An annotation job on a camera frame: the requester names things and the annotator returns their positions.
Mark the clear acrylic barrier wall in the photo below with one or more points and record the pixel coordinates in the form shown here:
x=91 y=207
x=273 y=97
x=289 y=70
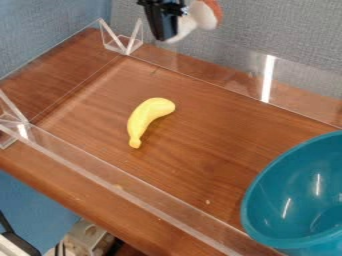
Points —
x=146 y=150

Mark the blue plastic bowl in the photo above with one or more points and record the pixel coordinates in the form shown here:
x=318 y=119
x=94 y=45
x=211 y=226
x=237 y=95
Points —
x=292 y=207

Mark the grey metal bracket under table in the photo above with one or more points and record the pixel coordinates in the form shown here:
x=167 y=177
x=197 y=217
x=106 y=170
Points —
x=87 y=239

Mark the white mushroom with brown cap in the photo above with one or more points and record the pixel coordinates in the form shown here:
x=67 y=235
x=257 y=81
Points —
x=205 y=16

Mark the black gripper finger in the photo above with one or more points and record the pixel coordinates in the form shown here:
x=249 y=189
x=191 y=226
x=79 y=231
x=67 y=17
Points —
x=162 y=13

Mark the yellow toy banana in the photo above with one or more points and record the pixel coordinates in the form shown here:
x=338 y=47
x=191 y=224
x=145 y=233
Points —
x=150 y=110

